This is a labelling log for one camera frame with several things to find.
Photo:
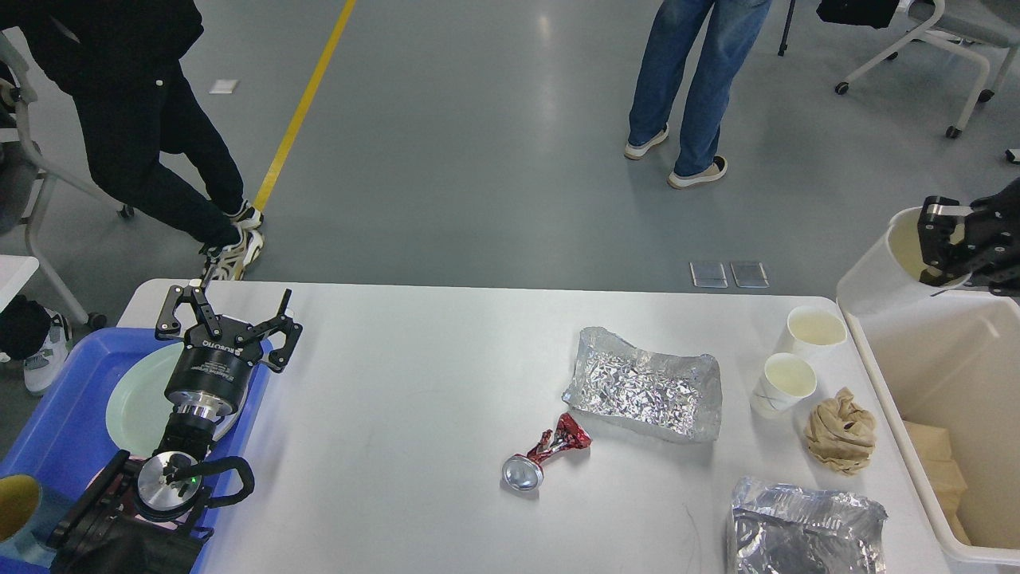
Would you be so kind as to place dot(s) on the green plate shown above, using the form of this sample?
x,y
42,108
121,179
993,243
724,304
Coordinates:
x,y
137,412

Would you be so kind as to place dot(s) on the crumpled aluminium foil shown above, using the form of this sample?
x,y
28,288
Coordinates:
x,y
674,398

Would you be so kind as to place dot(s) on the crushed red can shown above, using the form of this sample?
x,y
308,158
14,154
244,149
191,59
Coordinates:
x,y
524,472

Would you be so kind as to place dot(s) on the large white paper cup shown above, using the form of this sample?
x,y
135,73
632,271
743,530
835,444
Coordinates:
x,y
887,276

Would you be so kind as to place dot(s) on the silver plastic bag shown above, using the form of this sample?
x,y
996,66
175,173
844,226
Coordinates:
x,y
779,528

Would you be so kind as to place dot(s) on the clear floor plate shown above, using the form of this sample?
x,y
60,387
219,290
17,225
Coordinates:
x,y
750,274
708,274

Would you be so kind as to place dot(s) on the person in black clothes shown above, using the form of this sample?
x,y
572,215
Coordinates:
x,y
148,142

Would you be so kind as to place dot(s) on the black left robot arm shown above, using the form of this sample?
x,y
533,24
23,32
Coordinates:
x,y
144,516

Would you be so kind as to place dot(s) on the crumpled beige paper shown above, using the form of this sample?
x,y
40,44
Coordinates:
x,y
840,434

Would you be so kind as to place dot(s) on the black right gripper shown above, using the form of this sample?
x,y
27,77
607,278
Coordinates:
x,y
993,229

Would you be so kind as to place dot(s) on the white office chair left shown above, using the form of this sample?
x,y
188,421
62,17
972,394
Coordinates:
x,y
32,179

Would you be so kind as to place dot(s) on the person in blue jeans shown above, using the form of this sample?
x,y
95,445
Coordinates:
x,y
730,30

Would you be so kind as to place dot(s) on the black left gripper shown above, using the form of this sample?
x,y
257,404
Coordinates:
x,y
215,371

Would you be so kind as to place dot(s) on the white office chair right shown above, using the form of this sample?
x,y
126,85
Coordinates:
x,y
943,71

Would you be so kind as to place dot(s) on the dark blue mug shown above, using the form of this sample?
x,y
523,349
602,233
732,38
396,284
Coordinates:
x,y
30,512

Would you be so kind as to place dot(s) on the seated person at left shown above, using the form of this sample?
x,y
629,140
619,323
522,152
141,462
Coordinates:
x,y
38,337

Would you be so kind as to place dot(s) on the white plastic bin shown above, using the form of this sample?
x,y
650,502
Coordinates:
x,y
951,361

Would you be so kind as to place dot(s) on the clear floor plate right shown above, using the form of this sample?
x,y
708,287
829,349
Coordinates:
x,y
750,274

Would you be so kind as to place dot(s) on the brown paper bag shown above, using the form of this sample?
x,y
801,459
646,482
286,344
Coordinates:
x,y
933,447

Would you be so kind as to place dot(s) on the clear floor plate left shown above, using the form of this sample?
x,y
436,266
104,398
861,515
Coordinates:
x,y
708,274

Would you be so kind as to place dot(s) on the white office chair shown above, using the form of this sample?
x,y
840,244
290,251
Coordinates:
x,y
943,71
32,179

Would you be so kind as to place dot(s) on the small clear plastic cup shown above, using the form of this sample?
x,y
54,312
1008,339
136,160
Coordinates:
x,y
786,380

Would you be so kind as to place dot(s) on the white floor tag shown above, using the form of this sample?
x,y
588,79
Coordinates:
x,y
223,87

